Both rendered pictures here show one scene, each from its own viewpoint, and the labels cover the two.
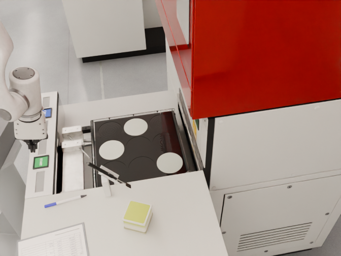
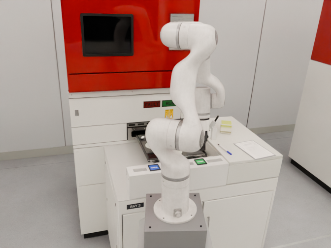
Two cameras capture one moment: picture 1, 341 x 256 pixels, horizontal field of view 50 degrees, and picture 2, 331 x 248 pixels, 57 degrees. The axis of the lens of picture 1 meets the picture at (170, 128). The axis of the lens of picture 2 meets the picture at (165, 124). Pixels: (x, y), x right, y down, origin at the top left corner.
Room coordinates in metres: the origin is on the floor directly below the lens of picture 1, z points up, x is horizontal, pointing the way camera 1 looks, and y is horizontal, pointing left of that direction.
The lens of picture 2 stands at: (1.29, 1.89, 1.81)
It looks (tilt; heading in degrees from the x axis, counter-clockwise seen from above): 23 degrees down; 261
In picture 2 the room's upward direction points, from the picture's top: 2 degrees clockwise
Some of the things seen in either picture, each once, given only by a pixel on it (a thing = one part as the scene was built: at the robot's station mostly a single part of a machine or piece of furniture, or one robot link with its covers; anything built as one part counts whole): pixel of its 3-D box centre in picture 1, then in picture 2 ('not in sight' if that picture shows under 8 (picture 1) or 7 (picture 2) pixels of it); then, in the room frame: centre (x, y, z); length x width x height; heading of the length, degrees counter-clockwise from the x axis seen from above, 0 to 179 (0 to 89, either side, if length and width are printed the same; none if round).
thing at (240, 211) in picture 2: not in sight; (182, 212); (0.87, 0.22, 0.41); 0.97 x 0.64 x 0.82; 8
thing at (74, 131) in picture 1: (72, 131); not in sight; (1.07, 0.41, 0.89); 0.08 x 0.03 x 0.03; 98
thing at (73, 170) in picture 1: (73, 165); not in sight; (0.91, 0.39, 0.87); 0.36 x 0.08 x 0.03; 8
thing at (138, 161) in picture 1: (138, 146); (169, 143); (0.97, 0.13, 0.90); 0.34 x 0.34 x 0.01; 8
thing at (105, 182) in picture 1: (110, 181); (213, 128); (0.71, 0.20, 1.03); 0.06 x 0.04 x 0.13; 98
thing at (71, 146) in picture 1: (72, 145); not in sight; (0.99, 0.40, 0.89); 0.08 x 0.03 x 0.03; 98
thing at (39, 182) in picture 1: (47, 149); (178, 176); (0.98, 0.50, 0.89); 0.55 x 0.09 x 0.14; 8
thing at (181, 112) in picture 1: (188, 136); (158, 131); (1.01, -0.07, 0.89); 0.44 x 0.02 x 0.10; 8
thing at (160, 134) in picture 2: not in sight; (168, 146); (1.09, 0.80, 1.23); 0.19 x 0.12 x 0.24; 152
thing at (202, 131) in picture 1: (183, 85); (133, 115); (1.19, -0.06, 1.02); 0.82 x 0.03 x 0.40; 8
